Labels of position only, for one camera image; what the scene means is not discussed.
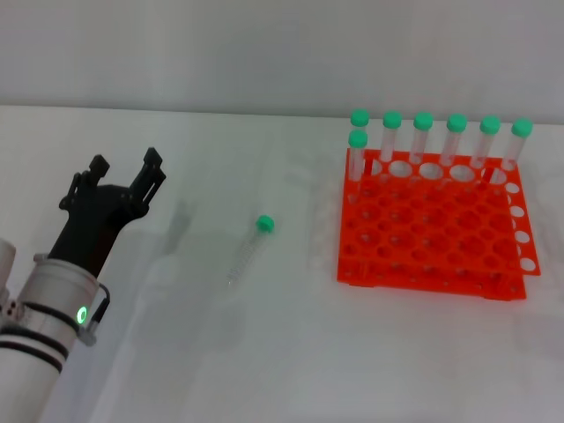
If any clear test tube green cap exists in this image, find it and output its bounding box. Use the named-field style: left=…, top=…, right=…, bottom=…
left=225, top=214, right=276, bottom=287
left=378, top=110, right=404, bottom=167
left=346, top=130, right=369, bottom=204
left=500, top=117, right=534, bottom=173
left=440, top=113, right=468, bottom=168
left=408, top=111, right=434, bottom=167
left=469, top=115, right=502, bottom=171
left=350, top=108, right=371, bottom=153

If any orange test tube rack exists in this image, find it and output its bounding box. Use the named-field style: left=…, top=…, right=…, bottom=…
left=335, top=147, right=542, bottom=301

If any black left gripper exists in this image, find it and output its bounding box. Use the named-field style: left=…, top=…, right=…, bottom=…
left=47, top=147, right=168, bottom=279

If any left wrist cable with connector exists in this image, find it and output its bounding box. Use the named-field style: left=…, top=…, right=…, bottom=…
left=78, top=281, right=111, bottom=347

